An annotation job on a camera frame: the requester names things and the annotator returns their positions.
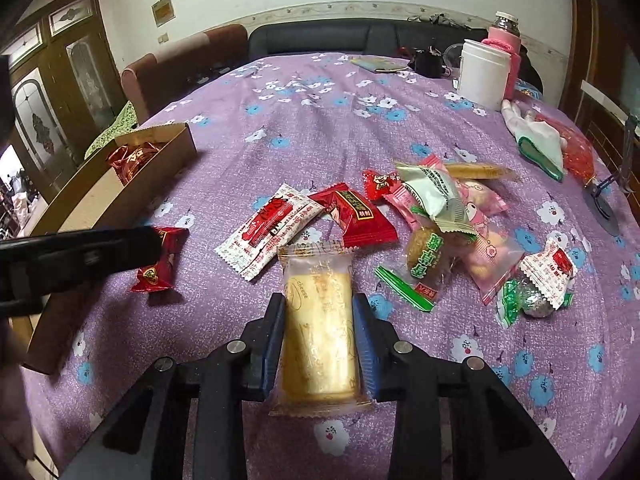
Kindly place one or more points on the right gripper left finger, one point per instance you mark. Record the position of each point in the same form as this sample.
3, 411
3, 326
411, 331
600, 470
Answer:
263, 339

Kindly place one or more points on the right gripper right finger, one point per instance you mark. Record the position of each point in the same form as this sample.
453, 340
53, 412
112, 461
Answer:
375, 339

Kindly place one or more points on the yellow cheese cake packet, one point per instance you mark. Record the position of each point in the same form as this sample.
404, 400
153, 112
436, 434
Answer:
319, 368

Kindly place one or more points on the small red candy packet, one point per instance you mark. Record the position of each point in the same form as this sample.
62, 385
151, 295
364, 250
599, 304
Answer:
160, 275

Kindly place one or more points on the brown cake green label packet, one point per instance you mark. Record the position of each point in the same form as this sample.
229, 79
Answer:
422, 275

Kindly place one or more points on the white red long snack packet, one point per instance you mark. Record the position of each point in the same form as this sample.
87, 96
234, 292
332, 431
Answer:
252, 246

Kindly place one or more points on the green silver candy packet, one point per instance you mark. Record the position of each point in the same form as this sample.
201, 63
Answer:
519, 295

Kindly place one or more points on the pink cartoon snack packet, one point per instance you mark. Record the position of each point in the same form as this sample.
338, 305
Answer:
491, 257

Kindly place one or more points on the green white snack packet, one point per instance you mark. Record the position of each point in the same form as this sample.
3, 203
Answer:
436, 194

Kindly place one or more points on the white red short snack packet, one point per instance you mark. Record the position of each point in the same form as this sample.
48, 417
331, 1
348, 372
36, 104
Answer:
551, 271

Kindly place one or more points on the yellow wafer bar packet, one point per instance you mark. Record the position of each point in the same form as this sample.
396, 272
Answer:
477, 171

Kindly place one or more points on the shallow cardboard box tray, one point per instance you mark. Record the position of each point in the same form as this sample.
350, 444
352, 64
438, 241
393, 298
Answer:
95, 198

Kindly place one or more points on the dark red candy packets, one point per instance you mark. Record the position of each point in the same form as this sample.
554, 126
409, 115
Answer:
128, 159

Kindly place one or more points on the green floral blanket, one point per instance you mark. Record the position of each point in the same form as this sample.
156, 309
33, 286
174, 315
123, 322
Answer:
125, 122

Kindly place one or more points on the purple floral tablecloth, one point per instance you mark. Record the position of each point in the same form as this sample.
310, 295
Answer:
311, 121

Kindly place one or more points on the wooden glass door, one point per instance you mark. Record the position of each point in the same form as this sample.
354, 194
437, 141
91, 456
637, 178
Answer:
65, 89

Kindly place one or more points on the brown armchair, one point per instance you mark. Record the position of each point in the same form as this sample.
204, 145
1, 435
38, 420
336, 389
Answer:
178, 68

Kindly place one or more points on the white green work glove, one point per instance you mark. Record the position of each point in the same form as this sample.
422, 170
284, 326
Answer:
537, 141

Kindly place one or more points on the black phone stand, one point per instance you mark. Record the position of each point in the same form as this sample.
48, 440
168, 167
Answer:
593, 193

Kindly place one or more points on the red mesh gift bag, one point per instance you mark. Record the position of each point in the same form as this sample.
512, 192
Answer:
577, 151

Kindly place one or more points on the flat booklet on table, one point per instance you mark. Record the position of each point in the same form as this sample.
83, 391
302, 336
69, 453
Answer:
378, 65

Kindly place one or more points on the small black object on table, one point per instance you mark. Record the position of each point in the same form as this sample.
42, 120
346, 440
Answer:
428, 63

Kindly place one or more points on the white plastic jar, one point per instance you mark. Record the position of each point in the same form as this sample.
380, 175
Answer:
483, 74

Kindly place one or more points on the black leather sofa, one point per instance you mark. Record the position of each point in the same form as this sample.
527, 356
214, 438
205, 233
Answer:
358, 35

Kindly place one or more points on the pink thermos bottle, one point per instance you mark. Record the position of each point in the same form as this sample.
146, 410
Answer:
504, 35

